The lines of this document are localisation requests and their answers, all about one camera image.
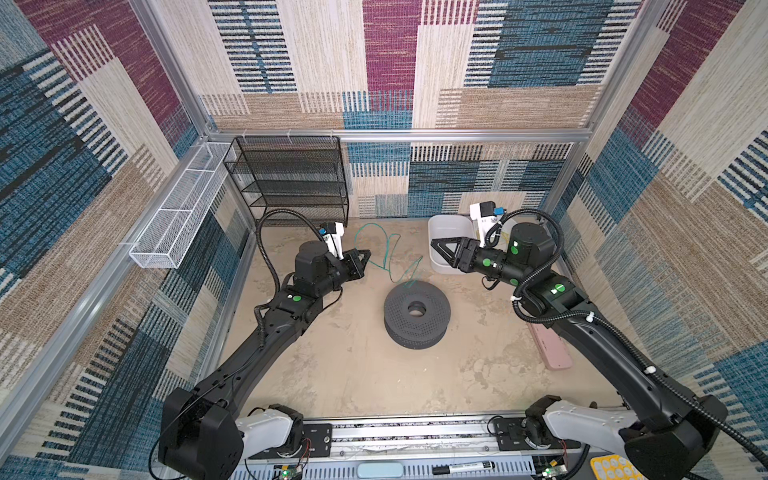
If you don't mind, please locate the black perforated cable spool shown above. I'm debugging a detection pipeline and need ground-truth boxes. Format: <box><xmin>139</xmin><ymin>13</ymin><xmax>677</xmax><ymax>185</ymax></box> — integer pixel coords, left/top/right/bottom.
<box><xmin>384</xmin><ymin>280</ymin><xmax>451</xmax><ymax>350</ymax></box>

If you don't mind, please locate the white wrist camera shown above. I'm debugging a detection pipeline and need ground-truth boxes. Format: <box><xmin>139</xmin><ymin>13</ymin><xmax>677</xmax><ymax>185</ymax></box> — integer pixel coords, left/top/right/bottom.
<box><xmin>319</xmin><ymin>222</ymin><xmax>345</xmax><ymax>260</ymax></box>
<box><xmin>469</xmin><ymin>201</ymin><xmax>505</xmax><ymax>244</ymax></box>

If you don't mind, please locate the black wire mesh shelf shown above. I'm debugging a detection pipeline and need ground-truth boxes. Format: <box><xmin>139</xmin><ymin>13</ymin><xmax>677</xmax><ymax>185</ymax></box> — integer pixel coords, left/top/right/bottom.
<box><xmin>223</xmin><ymin>136</ymin><xmax>350</xmax><ymax>225</ymax></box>

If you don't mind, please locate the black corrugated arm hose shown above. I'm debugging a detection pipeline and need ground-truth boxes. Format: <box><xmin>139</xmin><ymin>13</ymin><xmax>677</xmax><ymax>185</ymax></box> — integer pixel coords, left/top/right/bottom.
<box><xmin>484</xmin><ymin>208</ymin><xmax>768</xmax><ymax>469</ymax></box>
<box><xmin>255</xmin><ymin>208</ymin><xmax>328</xmax><ymax>301</ymax></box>

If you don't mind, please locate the white wire mesh basket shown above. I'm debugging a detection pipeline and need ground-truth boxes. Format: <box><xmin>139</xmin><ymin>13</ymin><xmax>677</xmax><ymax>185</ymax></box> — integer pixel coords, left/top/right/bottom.
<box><xmin>129</xmin><ymin>142</ymin><xmax>229</xmax><ymax>269</ymax></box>

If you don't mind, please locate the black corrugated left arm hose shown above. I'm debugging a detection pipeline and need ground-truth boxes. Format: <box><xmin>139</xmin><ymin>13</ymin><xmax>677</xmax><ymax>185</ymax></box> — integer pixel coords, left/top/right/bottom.
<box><xmin>255</xmin><ymin>208</ymin><xmax>328</xmax><ymax>301</ymax></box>

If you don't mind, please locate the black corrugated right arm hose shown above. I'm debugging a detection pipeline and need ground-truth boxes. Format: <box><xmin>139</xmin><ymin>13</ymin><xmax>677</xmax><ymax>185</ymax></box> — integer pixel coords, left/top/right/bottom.
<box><xmin>484</xmin><ymin>208</ymin><xmax>768</xmax><ymax>469</ymax></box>

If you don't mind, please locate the yellow keypad pendant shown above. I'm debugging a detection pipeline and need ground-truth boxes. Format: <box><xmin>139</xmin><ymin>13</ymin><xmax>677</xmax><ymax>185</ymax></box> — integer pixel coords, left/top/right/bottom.
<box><xmin>590</xmin><ymin>455</ymin><xmax>643</xmax><ymax>480</ymax></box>

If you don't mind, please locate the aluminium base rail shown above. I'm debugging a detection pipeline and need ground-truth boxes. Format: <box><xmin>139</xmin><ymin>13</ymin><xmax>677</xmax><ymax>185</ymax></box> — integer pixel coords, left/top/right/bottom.
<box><xmin>152</xmin><ymin>407</ymin><xmax>670</xmax><ymax>480</ymax></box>

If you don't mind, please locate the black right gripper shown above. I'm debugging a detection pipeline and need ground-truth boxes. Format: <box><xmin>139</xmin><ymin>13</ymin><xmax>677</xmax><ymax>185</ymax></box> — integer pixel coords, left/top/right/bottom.
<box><xmin>430</xmin><ymin>237</ymin><xmax>528</xmax><ymax>288</ymax></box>

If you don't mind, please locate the pink flat case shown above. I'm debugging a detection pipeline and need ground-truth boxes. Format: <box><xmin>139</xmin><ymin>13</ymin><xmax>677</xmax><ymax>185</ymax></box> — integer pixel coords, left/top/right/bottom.
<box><xmin>528</xmin><ymin>324</ymin><xmax>574</xmax><ymax>371</ymax></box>

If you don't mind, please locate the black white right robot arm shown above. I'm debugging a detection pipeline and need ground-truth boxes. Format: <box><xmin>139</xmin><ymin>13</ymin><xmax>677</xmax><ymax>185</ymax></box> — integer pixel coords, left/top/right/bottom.
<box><xmin>430</xmin><ymin>222</ymin><xmax>728</xmax><ymax>479</ymax></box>

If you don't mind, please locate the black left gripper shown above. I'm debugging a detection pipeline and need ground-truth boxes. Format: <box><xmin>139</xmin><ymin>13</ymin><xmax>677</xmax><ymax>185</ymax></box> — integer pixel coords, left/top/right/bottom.
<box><xmin>313</xmin><ymin>248</ymin><xmax>369</xmax><ymax>301</ymax></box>

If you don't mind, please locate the white plastic tub left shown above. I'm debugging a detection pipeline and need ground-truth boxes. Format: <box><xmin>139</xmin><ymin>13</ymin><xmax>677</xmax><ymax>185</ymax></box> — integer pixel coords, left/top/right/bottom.
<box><xmin>427</xmin><ymin>214</ymin><xmax>476</xmax><ymax>276</ymax></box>

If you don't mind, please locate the black marker pen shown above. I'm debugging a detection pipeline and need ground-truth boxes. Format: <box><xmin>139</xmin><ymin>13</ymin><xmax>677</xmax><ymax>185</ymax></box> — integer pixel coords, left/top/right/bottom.
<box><xmin>431</xmin><ymin>460</ymin><xmax>495</xmax><ymax>476</ymax></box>

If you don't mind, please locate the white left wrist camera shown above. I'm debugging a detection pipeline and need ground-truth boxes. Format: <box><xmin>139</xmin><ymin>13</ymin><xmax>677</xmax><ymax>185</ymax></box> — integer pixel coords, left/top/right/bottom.
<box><xmin>319</xmin><ymin>222</ymin><xmax>345</xmax><ymax>260</ymax></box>

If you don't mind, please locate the light blue label plate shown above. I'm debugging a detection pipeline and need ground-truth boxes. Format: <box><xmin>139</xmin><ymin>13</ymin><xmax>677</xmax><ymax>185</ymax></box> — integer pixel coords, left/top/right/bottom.
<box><xmin>356</xmin><ymin>461</ymin><xmax>405</xmax><ymax>480</ymax></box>

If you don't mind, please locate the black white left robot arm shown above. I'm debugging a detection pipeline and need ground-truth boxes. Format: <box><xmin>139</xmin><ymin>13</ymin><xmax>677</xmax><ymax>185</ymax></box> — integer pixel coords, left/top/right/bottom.
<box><xmin>151</xmin><ymin>241</ymin><xmax>371</xmax><ymax>479</ymax></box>

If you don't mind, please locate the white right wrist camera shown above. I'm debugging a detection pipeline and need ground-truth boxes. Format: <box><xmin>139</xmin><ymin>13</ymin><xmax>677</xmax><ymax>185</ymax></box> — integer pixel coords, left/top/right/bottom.
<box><xmin>469</xmin><ymin>201</ymin><xmax>505</xmax><ymax>244</ymax></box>

